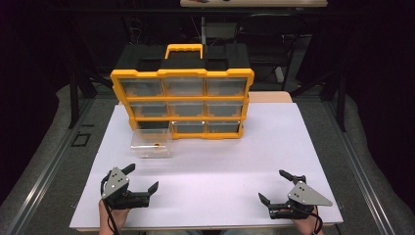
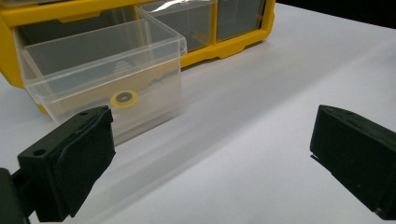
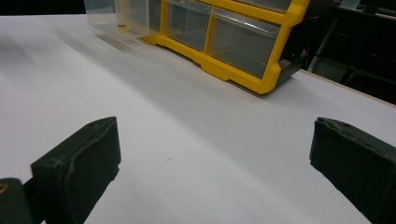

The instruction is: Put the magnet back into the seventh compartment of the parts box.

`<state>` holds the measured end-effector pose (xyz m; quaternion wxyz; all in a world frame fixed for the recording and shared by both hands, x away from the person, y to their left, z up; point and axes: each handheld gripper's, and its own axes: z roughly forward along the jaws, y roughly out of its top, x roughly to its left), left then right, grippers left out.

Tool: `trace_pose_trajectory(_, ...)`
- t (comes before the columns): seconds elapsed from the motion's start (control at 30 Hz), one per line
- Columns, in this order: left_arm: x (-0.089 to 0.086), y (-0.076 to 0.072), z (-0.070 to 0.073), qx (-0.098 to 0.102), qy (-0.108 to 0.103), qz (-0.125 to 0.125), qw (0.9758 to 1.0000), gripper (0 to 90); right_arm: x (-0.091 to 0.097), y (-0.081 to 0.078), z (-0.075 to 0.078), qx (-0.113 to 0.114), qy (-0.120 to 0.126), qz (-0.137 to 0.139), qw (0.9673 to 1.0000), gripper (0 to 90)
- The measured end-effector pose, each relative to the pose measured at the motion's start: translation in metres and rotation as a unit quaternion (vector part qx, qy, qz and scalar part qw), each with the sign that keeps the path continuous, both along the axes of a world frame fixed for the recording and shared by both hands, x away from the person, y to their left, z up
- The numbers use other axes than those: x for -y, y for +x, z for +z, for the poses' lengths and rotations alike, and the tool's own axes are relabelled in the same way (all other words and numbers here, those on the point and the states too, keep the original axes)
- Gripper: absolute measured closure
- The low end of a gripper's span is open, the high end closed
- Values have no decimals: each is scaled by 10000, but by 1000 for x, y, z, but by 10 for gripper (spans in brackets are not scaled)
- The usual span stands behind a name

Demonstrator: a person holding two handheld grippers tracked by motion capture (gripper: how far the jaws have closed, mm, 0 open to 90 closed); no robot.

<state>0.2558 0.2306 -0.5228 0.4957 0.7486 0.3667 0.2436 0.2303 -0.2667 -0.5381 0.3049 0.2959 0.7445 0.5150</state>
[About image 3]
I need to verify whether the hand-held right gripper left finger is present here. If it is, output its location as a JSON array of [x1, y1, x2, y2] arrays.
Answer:
[[22, 116, 122, 224]]

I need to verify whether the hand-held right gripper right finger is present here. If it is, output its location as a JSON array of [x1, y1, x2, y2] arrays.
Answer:
[[309, 117, 396, 224]]

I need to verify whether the clear plastic drawer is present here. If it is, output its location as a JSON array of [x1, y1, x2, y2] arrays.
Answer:
[[232, 0, 293, 14], [207, 7, 282, 79], [83, 0, 163, 40]]

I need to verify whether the metal stand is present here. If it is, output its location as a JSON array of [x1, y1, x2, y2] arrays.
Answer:
[[306, 17, 340, 74]]

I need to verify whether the yellow drawer cabinet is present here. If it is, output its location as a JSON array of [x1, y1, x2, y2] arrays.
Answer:
[[141, 0, 312, 95]]

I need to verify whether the translucent plastic container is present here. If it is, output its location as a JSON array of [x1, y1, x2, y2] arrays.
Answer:
[[340, 0, 361, 9]]

